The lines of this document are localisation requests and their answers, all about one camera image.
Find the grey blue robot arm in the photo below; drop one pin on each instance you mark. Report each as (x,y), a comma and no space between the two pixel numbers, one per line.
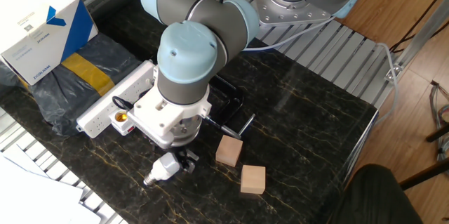
(189,59)

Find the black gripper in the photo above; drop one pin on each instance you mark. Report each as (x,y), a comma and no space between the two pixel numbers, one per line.
(180,149)

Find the white light bulb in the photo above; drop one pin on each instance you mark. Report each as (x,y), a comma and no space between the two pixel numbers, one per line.
(163,169)

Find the black C-clamp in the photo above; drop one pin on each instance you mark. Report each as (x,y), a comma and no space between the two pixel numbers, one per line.
(233,103)

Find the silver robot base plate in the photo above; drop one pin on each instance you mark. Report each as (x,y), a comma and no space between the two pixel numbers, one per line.
(280,11)

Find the aluminium frame rail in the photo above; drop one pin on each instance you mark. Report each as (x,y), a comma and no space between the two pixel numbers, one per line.
(417,34)

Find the dark wooden stool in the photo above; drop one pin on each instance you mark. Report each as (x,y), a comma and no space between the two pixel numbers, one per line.
(421,176)

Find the black plastic wrapped package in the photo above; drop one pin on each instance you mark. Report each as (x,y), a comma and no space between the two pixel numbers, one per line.
(63,97)

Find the white paper sheets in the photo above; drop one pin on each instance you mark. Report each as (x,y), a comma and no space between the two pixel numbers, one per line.
(35,199)

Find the white blue cardboard box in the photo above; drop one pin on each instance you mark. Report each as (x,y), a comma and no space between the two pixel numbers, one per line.
(31,13)

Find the white bulb holder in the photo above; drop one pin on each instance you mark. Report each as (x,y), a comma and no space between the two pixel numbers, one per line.
(122,122)

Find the dark trousered person leg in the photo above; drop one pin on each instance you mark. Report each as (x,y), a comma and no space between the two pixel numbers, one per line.
(375,199)

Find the wooden cube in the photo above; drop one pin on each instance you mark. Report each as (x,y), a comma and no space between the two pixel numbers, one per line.
(253,180)
(229,151)

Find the white power strip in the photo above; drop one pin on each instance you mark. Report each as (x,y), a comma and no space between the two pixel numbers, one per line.
(105,108)

